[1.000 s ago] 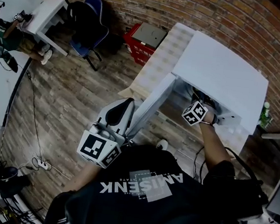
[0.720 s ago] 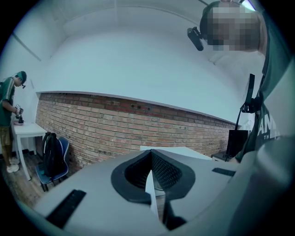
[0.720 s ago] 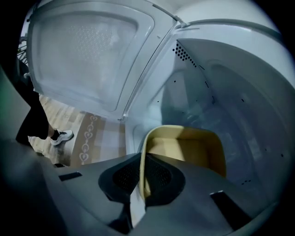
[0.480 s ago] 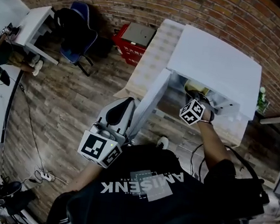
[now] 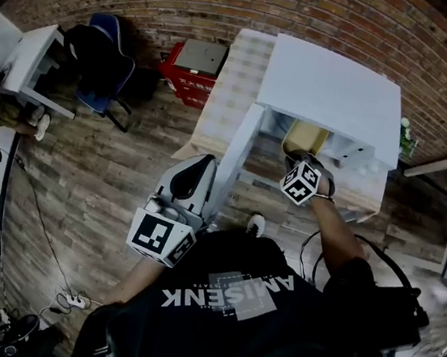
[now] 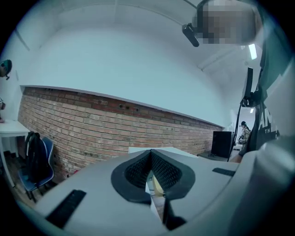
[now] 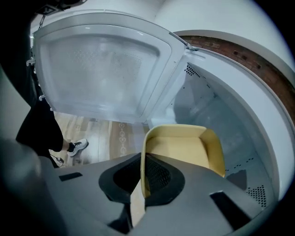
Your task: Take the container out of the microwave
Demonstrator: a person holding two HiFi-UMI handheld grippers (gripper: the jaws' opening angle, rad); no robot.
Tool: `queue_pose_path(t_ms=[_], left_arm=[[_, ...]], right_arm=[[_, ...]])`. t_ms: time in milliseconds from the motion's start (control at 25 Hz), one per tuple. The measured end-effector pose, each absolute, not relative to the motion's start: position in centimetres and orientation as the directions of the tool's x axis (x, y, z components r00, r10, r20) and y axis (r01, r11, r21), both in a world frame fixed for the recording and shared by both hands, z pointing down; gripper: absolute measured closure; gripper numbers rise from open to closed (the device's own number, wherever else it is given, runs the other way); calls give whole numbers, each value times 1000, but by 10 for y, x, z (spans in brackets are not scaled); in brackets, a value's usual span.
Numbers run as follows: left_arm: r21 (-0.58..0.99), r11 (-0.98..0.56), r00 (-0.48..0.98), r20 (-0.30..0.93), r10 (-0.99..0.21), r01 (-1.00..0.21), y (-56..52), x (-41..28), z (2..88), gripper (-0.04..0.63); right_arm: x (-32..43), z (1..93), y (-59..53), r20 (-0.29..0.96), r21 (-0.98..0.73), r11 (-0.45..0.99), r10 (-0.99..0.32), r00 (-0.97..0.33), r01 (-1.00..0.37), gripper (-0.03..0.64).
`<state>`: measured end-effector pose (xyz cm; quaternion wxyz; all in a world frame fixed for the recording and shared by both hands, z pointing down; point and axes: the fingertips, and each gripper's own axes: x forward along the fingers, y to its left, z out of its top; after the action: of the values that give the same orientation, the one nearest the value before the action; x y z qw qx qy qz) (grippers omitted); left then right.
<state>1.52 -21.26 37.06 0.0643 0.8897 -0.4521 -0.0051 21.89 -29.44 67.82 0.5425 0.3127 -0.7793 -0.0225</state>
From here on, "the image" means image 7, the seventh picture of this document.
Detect person's black t-shirt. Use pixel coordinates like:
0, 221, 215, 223
0, 11, 38, 109

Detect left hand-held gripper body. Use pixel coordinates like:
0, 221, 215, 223
37, 2, 61, 16

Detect white microwave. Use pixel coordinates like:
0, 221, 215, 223
26, 9, 292, 212

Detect person's black shorts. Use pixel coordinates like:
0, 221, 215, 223
15, 99, 64, 160

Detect cream plastic tray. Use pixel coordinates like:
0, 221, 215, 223
140, 124, 226, 199

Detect person's white shoe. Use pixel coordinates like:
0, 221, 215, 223
67, 138, 89, 158

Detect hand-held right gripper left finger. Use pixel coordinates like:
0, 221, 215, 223
54, 152, 142, 236

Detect black cable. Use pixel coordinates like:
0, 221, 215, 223
37, 14, 46, 30

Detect person's leg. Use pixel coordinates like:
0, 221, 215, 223
49, 140, 71, 153

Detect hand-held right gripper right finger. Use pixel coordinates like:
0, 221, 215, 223
129, 153, 276, 236

